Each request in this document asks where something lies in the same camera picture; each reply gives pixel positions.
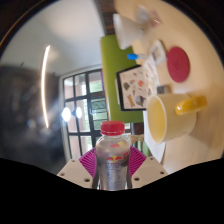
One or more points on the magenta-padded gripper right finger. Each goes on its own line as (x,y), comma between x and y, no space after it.
(148,171)

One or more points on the green upholstered bench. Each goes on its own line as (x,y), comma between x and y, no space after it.
(111,63)

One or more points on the clear red-capped drink bottle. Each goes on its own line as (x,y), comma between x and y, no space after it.
(112,160)

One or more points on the long curved strip light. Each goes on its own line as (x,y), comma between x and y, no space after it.
(44,86)

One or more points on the small blue-capped bottle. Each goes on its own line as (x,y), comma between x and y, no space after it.
(132,57)

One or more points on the group of green-seated wooden chairs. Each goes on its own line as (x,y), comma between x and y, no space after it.
(136,141)

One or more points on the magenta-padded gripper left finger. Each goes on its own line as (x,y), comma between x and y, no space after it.
(75,173)

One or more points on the black-framed printed tablet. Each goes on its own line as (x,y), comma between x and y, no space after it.
(135,88)

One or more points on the flat round red coaster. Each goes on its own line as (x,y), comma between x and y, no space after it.
(178,64)

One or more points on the yellow mug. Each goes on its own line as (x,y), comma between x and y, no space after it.
(176,123)

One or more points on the group of pendant lamps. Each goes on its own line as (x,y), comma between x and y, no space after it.
(66,114)

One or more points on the small clear packet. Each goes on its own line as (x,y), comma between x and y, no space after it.
(148,15)

